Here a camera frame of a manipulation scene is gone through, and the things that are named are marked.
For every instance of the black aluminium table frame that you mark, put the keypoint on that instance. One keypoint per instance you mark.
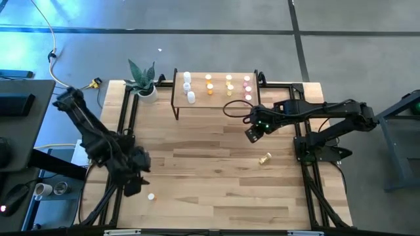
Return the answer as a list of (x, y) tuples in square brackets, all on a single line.
[(299, 88)]

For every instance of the white paper cup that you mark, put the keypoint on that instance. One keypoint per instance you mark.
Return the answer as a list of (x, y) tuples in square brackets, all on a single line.
[(44, 189)]

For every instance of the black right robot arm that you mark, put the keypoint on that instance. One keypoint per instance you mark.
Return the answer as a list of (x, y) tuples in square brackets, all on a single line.
[(328, 109)]

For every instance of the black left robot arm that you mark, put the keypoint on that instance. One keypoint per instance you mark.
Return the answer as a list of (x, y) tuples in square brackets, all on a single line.
[(92, 128)]

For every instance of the silver aluminium extrusion piece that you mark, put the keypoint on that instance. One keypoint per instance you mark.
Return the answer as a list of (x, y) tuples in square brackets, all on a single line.
[(121, 232), (305, 233)]

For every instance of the shiny metal can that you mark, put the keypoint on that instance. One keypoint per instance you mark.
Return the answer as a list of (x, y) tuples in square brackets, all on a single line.
[(60, 188)]

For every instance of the dark blue metal cart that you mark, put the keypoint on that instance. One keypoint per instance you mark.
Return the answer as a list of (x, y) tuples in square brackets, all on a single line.
[(392, 147)]

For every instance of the white flat box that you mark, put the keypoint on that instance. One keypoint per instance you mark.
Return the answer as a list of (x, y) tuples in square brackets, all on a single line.
[(76, 159)]

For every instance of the yellow black plug connector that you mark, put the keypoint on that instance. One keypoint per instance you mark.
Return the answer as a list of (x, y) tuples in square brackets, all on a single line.
[(95, 83)]

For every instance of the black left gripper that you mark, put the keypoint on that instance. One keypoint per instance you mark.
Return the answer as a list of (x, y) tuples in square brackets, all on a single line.
[(133, 188)]

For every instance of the black box device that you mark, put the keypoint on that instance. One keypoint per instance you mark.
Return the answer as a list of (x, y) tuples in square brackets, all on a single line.
[(16, 105)]

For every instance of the black flat bar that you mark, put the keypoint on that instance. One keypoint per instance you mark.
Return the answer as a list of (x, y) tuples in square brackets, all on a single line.
[(16, 74)]

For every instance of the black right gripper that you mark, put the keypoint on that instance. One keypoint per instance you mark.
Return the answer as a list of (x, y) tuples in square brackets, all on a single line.
[(254, 135)]

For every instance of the black desk beam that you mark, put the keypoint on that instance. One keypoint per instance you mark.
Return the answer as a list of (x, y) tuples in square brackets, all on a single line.
[(55, 164)]

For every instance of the wooden shelf black metal frame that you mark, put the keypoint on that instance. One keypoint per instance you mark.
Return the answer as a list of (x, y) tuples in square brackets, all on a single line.
[(216, 101)]

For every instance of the black computer mouse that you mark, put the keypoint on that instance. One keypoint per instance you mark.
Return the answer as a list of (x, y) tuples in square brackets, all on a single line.
[(14, 198)]

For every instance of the dark grey desk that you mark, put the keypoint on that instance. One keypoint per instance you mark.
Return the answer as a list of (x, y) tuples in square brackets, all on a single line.
[(29, 137)]

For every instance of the snake plant in white pot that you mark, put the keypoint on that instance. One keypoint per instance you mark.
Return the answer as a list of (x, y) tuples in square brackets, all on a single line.
[(149, 96)]

